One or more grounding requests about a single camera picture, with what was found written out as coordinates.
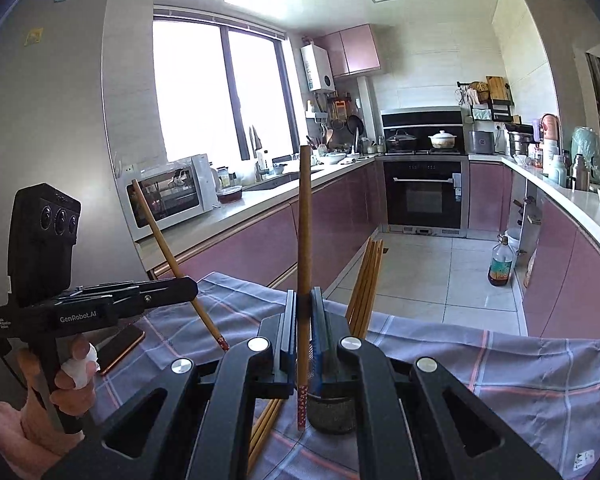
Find bunch of wooden chopsticks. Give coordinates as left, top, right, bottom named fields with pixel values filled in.
left=247, top=397, right=285, bottom=468

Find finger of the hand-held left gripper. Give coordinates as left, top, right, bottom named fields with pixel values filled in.
left=71, top=279, right=200, bottom=298
left=114, top=292, right=198, bottom=320

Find pink base cabinets with open shelf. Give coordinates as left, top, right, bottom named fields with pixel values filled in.
left=467, top=155, right=600, bottom=341

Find pink thermos jug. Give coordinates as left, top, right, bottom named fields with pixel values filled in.
left=539, top=113, right=561, bottom=153

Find black built-in oven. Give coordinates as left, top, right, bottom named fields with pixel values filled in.
left=381, top=156, right=471, bottom=238

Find mint green plastic-wrapped appliance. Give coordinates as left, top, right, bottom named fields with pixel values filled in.
left=570, top=126, right=600, bottom=186

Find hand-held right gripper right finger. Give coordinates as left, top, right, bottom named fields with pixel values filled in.
left=309, top=286, right=563, bottom=480

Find black wall storage rack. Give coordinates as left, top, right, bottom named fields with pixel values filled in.
left=456, top=77, right=515, bottom=123

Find pink wall cabinet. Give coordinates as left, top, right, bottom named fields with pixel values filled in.
left=314, top=23, right=382, bottom=78

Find white wall water heater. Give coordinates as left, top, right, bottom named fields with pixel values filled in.
left=300, top=44, right=337, bottom=93

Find white casserole pot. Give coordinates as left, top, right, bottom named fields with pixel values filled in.
left=427, top=130, right=460, bottom=150

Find wooden cutting board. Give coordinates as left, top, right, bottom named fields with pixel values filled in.
left=486, top=76, right=510, bottom=102

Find blue-grey plaid tablecloth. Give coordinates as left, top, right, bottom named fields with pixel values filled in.
left=87, top=271, right=600, bottom=480

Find pink base cabinets under window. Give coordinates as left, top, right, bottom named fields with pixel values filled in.
left=135, top=157, right=386, bottom=291

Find white vertical pipe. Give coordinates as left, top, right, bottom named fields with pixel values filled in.
left=356, top=76, right=376, bottom=141

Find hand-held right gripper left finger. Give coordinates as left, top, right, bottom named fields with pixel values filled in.
left=42, top=287, right=299, bottom=480

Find white countertop oven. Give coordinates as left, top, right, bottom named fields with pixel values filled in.
left=117, top=154, right=221, bottom=243

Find steel sink faucet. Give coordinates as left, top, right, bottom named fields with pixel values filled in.
left=249, top=125, right=271, bottom=183

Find steel stockpot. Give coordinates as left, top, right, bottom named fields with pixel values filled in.
left=507, top=131, right=533, bottom=157

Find cooking oil bottle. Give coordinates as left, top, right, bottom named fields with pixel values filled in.
left=486, top=235, right=517, bottom=288

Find black mesh utensil holder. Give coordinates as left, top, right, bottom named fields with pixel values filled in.
left=304, top=394, right=359, bottom=436

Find black pot with glass lid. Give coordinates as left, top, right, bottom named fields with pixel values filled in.
left=385, top=129, right=418, bottom=152

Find stainless steel thermos bottle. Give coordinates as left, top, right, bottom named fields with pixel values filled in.
left=572, top=155, right=591, bottom=192

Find black range hood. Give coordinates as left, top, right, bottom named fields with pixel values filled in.
left=380, top=107, right=466, bottom=156

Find clear plastic bag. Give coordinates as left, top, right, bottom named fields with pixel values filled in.
left=522, top=247, right=538, bottom=288

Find person's left hand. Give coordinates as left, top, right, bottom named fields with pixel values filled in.
left=17, top=334, right=101, bottom=443

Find large kitchen window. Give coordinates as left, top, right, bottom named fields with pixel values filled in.
left=152, top=5, right=301, bottom=163

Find white and mint bottle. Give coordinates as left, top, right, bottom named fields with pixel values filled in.
left=547, top=154, right=568, bottom=187

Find kitchen sink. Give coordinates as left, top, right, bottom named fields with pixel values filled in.
left=250, top=170, right=326, bottom=192

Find grey refrigerator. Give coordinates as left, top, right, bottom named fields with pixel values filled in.
left=0, top=0, right=153, bottom=401

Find smartphone with orange case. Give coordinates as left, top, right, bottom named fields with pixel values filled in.
left=95, top=325, right=147, bottom=376

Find hanging kitchen utensil rack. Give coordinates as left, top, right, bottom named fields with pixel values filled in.
left=305, top=94, right=353, bottom=146

